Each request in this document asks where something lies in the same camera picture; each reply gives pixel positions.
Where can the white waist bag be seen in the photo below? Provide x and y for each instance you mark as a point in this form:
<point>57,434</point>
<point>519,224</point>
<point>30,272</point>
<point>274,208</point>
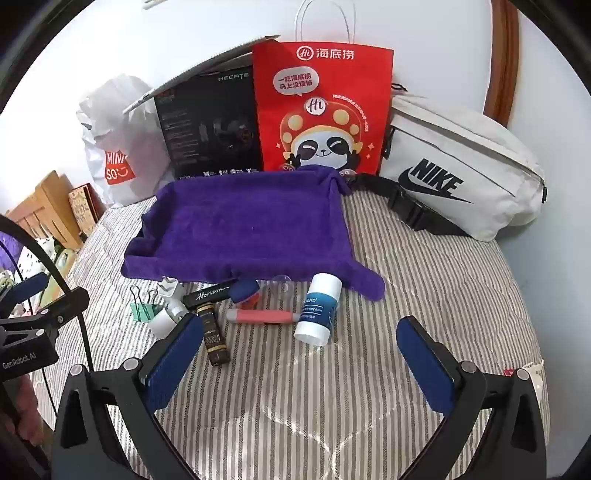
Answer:
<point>461,166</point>

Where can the small white labelled bottle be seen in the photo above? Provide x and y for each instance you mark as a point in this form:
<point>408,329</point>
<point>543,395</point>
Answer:
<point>161,324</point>

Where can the white and blue balm stick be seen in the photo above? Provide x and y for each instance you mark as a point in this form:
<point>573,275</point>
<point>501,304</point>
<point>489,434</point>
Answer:
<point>318,309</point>

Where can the black headset box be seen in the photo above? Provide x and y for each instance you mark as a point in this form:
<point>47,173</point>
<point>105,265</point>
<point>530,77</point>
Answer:
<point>207,124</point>

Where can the dark brown gold bottle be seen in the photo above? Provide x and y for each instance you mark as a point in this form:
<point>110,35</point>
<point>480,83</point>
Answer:
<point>213,337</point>

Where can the red panda paper bag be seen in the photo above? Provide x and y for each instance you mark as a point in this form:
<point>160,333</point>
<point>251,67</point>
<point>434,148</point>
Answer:
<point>323,106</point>

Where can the pink and blue eraser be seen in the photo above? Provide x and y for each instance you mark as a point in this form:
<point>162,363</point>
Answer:
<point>244,290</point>

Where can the green binder clip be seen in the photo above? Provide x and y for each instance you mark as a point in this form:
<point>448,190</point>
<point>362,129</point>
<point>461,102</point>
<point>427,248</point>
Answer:
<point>145,311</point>

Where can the white mattress tag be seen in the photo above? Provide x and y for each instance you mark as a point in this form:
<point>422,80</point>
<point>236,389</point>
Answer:
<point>531,376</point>

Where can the clear plastic cup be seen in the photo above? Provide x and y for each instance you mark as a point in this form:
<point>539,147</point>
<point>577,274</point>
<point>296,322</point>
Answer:
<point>280,284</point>

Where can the slim black box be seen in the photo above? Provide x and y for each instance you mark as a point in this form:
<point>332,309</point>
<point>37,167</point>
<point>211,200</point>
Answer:
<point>207,293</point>

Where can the white charger plug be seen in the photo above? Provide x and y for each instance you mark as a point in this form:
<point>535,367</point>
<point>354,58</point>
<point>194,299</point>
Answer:
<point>168,288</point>

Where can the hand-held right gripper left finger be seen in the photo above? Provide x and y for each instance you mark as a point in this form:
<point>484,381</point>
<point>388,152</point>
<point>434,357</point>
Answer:
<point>173,357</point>

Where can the white patterned fabric item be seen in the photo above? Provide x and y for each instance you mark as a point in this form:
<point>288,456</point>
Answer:
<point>39,256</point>

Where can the translucent white cap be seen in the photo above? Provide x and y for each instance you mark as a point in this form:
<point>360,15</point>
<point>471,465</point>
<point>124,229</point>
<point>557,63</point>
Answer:
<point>179,308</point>

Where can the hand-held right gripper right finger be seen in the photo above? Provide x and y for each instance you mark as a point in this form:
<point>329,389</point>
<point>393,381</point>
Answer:
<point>427,357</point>

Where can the white plastic shopping bag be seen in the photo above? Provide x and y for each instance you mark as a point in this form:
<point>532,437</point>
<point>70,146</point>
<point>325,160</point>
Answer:
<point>115,138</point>

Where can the purple plush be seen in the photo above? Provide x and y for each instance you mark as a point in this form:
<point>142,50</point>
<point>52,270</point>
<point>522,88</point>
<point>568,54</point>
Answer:
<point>7,244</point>

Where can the striped bed sheet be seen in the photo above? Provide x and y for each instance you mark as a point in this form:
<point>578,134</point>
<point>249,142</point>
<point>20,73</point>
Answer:
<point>323,392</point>

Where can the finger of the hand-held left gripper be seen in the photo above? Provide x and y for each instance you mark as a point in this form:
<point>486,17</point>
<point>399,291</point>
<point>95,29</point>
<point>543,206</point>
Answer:
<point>27,285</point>
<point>62,308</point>

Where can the purple towel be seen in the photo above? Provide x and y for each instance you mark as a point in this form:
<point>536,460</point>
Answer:
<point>244,230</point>

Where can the wooden headboard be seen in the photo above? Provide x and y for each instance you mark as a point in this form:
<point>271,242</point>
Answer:
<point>46,207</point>

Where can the wooden door frame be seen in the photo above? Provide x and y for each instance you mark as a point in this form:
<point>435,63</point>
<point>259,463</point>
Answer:
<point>501,60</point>

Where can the pink tube pen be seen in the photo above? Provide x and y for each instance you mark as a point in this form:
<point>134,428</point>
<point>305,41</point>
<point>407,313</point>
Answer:
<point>263,317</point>

